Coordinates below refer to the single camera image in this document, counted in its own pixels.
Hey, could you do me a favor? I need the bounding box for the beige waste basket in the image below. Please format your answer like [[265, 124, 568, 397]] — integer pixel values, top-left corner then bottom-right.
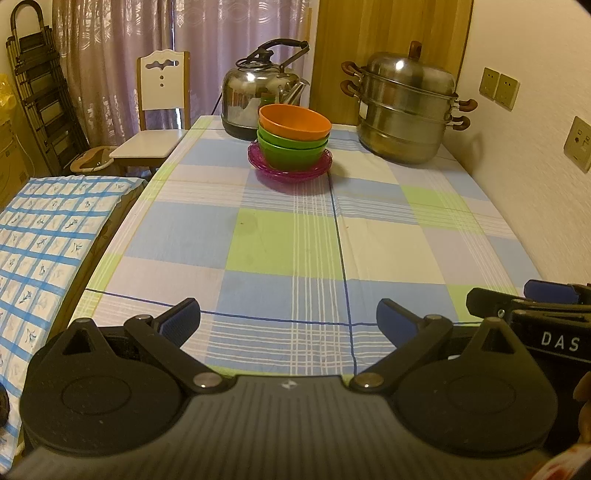
[[69, 145, 118, 175]]

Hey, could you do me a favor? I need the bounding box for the orange plastic bowl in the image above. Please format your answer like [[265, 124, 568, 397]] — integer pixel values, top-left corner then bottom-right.
[[259, 104, 332, 141]]

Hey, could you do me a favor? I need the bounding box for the stainless steel steamer pot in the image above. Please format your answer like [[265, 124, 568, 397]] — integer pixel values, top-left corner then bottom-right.
[[341, 41, 478, 165]]

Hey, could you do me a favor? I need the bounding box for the yellow plastic bag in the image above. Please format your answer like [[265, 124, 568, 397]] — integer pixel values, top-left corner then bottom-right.
[[0, 74, 19, 121]]

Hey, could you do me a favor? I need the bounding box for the checked pastel tablecloth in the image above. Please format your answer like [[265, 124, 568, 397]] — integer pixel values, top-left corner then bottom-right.
[[76, 115, 546, 377]]

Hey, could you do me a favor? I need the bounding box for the pale purple lace curtain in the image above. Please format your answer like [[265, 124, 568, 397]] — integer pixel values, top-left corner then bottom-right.
[[52, 0, 319, 148]]

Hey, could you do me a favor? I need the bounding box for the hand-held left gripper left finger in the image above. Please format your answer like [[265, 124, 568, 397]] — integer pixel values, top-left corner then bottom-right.
[[51, 298, 229, 394]]

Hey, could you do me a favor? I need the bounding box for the blue white patterned blanket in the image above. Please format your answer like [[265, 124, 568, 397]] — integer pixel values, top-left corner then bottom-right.
[[0, 175, 148, 457]]

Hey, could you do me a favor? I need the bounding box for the stainless steel kettle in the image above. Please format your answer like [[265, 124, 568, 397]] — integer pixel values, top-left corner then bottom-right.
[[221, 39, 311, 140]]

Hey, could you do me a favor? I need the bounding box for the wooden door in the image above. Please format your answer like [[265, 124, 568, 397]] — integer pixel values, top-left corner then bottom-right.
[[308, 0, 474, 127]]

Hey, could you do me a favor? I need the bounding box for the white red cloth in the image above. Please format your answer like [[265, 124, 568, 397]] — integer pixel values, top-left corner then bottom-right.
[[540, 443, 591, 480]]

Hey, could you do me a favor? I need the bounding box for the pink transparent plastic plate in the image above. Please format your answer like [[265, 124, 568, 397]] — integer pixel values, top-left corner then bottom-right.
[[248, 150, 334, 179], [248, 141, 333, 175], [250, 157, 333, 184]]

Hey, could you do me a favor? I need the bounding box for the beige wall socket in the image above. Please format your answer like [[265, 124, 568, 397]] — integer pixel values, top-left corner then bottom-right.
[[479, 67, 501, 99], [495, 73, 520, 112], [563, 115, 591, 174]]

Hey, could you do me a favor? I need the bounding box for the cardboard box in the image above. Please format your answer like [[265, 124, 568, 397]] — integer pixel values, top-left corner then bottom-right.
[[0, 117, 42, 208]]

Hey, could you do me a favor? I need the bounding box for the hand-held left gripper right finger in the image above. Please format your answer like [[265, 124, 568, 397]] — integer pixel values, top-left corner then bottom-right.
[[353, 299, 527, 394]]

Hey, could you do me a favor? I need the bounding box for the wooden bed frame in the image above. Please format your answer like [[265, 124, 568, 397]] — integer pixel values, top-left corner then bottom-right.
[[69, 182, 149, 301]]

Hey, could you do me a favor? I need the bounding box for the white wooden chair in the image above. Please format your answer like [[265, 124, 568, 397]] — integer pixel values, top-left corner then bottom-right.
[[110, 51, 191, 178]]

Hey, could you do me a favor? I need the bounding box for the person's right hand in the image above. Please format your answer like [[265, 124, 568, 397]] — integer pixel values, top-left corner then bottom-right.
[[573, 369, 591, 444]]

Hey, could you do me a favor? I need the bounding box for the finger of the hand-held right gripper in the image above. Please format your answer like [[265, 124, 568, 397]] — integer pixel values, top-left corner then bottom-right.
[[466, 287, 532, 319], [524, 279, 591, 305]]

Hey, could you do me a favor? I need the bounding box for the green plastic bowl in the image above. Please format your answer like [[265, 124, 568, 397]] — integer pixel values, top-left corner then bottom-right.
[[257, 138, 329, 171], [257, 127, 331, 151]]

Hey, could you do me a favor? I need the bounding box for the black folding rack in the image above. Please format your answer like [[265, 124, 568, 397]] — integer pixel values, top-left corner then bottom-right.
[[6, 0, 90, 176]]

